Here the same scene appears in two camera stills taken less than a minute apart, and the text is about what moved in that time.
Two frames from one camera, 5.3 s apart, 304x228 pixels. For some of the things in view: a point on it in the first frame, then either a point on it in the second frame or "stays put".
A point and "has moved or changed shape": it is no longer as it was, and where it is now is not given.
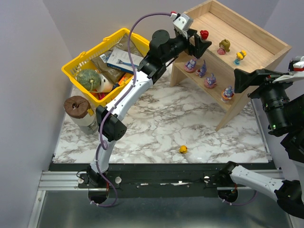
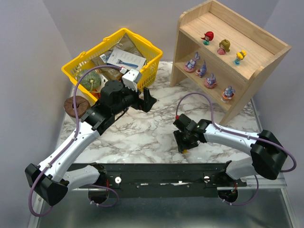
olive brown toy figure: (224, 45) stays put
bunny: (190, 65) stays put
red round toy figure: (204, 34) has moved or changed shape
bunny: (227, 93) stays put
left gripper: (192, 42) -> (140, 102)
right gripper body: (259, 83) -> (184, 141)
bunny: (211, 82) stays put
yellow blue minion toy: (240, 56) stays put
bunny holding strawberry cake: (202, 71) stays put
